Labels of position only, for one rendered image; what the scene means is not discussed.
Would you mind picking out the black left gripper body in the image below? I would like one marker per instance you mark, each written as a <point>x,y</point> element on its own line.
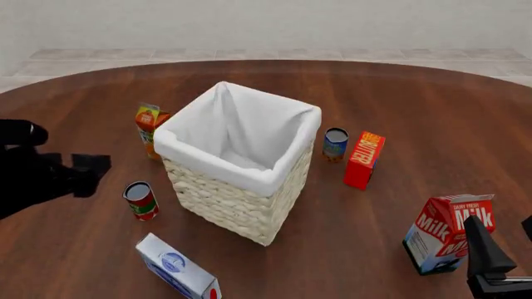
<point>54,179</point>

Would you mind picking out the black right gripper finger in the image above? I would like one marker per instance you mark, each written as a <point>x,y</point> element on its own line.
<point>484,249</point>
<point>528,229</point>

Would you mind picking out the red butter box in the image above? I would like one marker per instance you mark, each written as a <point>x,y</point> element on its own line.
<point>362,160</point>

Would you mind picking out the red and white milk carton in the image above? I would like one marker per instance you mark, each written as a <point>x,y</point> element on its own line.
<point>440,230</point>

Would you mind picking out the white woven basket, cloth liner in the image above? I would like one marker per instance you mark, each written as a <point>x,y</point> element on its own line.
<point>245,155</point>

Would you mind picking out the orange juice carton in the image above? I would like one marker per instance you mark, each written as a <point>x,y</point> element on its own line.
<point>148,127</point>

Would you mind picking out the blue and yellow tin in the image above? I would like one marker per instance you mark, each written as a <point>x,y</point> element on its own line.
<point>335,144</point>

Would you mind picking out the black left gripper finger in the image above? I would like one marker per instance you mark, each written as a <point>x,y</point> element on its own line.
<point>87,185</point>
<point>92,162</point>

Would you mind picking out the red and green tomato tin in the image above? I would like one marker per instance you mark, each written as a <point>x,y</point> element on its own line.
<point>142,202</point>

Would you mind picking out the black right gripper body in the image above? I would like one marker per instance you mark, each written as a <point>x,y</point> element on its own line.
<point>498,288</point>

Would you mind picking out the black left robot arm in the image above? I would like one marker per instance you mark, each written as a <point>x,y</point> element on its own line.
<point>18,174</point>

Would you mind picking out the white and blue food box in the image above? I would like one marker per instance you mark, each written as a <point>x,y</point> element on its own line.
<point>176,269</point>

